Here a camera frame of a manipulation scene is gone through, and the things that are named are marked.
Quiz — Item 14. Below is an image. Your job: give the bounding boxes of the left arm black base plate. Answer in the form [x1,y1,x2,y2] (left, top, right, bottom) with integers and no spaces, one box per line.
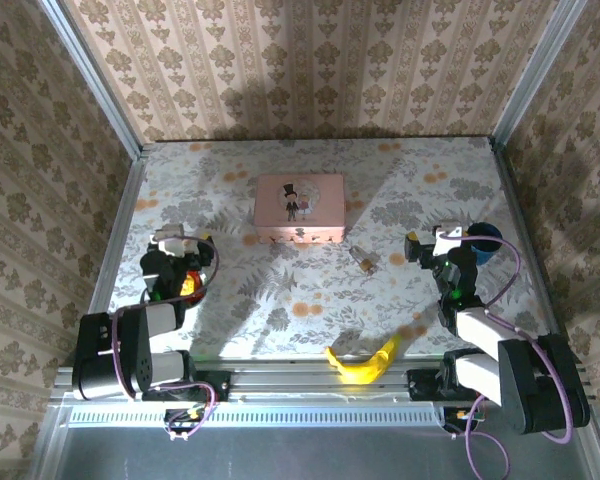
[142,368,231,403]

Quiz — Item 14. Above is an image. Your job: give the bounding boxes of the small brass padlock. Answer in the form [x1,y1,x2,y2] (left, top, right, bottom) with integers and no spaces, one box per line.
[348,244,381,276]

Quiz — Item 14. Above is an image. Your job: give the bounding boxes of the white slotted cable duct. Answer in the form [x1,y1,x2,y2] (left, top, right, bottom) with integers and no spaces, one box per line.
[67,402,447,427]

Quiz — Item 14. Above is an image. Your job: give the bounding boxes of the black cable connector block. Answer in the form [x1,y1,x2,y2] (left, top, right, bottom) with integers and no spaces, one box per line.
[442,405,485,435]
[163,407,207,435]

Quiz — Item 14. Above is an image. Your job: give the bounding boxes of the blue mug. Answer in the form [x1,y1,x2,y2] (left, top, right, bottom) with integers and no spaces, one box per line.
[465,222,504,267]

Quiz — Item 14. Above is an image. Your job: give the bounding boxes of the aluminium frame post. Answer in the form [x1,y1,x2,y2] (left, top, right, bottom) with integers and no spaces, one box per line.
[36,0,147,160]
[489,0,590,147]

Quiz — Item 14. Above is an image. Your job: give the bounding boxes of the yellow banana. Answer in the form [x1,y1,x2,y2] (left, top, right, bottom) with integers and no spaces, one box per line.
[325,333,404,386]

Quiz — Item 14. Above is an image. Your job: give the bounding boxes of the grey metal panel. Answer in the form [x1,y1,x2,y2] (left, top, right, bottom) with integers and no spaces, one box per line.
[29,399,600,480]

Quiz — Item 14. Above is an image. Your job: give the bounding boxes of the pink wedding couple box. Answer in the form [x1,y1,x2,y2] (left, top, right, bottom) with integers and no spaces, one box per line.
[253,173,348,245]

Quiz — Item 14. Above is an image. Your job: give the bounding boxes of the red orange round object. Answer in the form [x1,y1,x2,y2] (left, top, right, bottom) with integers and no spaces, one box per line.
[179,268,207,305]

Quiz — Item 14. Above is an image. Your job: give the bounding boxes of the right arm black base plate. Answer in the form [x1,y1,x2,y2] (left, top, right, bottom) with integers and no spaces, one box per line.
[407,367,461,402]

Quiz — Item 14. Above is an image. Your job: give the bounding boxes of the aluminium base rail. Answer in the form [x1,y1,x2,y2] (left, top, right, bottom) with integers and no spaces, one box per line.
[49,362,595,402]

